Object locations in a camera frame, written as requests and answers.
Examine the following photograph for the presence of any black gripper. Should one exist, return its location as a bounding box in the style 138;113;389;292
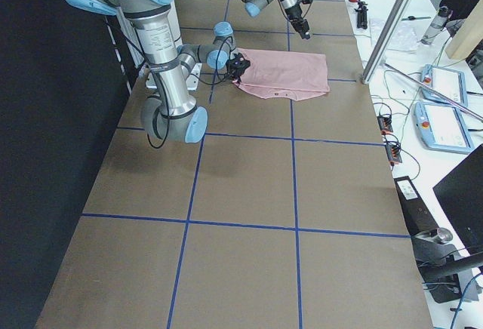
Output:
285;4;310;39
226;53;251;85

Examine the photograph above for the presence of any pink Snoopy t-shirt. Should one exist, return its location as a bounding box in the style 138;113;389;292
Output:
234;48;330;101

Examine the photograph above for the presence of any black box with label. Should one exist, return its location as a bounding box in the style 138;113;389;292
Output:
394;176;438;236

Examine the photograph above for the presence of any orange connector block far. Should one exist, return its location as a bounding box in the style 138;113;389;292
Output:
377;115;393;135

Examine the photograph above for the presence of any teach pendant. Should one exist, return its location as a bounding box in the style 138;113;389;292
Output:
413;102;475;154
420;64;468;106

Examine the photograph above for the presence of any wooden beam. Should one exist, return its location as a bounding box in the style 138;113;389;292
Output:
445;0;482;60

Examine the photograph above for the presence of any orange connector block near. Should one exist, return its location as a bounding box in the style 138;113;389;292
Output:
385;141;402;166

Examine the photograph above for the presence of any black monitor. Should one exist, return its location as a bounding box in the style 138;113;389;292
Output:
433;146;483;254

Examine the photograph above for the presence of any orange connector block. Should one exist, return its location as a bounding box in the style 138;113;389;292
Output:
385;141;402;166
377;115;393;135

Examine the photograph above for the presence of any aluminium frame post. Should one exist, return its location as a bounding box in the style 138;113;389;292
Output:
361;0;411;85

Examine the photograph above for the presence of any near teach pendant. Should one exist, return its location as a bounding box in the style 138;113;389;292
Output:
413;102;475;154

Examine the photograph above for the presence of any far teach pendant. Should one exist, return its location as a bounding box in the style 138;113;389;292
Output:
420;64;468;106

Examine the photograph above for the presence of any black tripod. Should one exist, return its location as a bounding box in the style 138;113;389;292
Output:
355;0;368;29

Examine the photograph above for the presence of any clear spray bottle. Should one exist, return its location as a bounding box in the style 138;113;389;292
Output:
420;5;453;45

